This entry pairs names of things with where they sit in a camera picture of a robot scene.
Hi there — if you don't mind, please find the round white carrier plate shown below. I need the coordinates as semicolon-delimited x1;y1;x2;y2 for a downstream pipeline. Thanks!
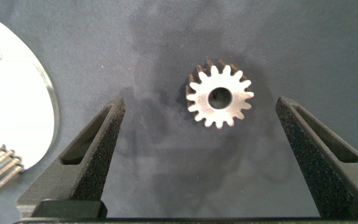
0;9;60;171

